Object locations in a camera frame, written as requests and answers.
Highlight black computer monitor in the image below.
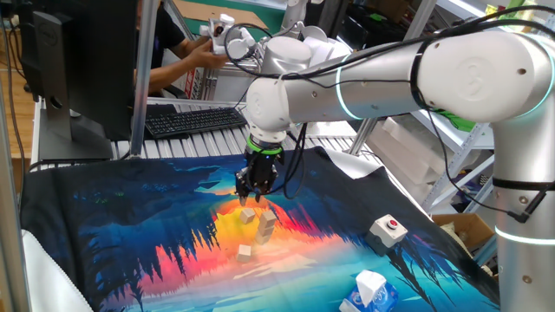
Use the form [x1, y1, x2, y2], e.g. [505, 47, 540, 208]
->
[16, 0, 140, 164]

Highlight green plastic item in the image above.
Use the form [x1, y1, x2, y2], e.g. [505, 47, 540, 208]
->
[435, 107, 477, 133]

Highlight green flange ring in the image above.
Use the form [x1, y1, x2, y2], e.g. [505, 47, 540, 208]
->
[245, 136, 284, 156]

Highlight aluminium frame post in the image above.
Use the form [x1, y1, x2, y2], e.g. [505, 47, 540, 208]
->
[128, 0, 161, 159]
[0, 86, 31, 312]

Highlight red white printed box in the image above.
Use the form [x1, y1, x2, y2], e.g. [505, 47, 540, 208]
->
[184, 68, 205, 101]

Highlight white steel shelf rack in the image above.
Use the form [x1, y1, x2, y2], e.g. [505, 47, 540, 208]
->
[349, 0, 498, 213]

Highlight black case on shelf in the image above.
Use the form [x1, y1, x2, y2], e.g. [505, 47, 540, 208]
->
[337, 3, 413, 49]

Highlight white emergency stop button box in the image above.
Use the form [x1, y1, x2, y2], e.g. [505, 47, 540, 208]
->
[364, 213, 408, 257]

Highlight sunset forest printed cloth mat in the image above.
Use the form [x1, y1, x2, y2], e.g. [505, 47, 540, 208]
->
[19, 146, 502, 312]

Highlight white handheld control device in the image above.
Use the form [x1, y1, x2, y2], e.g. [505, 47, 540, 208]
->
[199, 12, 257, 60]

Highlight white foam packing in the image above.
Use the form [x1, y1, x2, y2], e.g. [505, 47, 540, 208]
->
[366, 116, 439, 205]

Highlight person's bare forearm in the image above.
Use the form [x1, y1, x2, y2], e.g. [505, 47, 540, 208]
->
[147, 36, 205, 94]

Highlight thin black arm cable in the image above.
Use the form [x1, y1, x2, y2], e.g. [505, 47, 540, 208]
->
[271, 123, 309, 200]

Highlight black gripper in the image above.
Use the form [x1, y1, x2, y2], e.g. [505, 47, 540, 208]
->
[235, 152, 283, 207]

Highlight black keyboard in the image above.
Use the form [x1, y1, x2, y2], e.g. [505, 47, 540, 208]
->
[144, 107, 248, 140]

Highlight brown cardboard box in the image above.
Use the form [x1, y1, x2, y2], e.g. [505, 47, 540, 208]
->
[431, 211, 495, 252]

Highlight person's black shirt torso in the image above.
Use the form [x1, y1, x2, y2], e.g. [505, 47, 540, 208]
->
[137, 0, 187, 70]

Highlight person's bare hand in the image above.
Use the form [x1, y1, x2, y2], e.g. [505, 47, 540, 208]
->
[184, 38, 229, 70]

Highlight blue white tissue pack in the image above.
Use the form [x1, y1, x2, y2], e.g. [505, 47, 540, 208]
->
[338, 269, 400, 312]

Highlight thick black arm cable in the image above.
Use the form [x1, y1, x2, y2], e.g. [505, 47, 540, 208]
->
[223, 3, 555, 222]

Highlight white round plastic parts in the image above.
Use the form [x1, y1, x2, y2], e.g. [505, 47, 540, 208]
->
[298, 24, 352, 66]

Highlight flat brown cardboard sheet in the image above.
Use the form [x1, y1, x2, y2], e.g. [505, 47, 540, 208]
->
[172, 0, 270, 30]

